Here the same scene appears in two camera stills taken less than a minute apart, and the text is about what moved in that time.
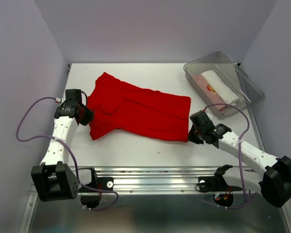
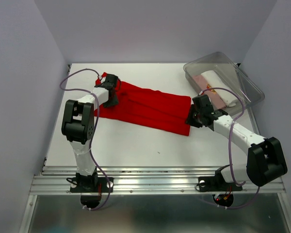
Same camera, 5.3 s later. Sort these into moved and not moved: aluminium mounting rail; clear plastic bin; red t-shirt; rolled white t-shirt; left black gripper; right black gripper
Moved: left black gripper; right black gripper; red t-shirt
Not moved: aluminium mounting rail; clear plastic bin; rolled white t-shirt
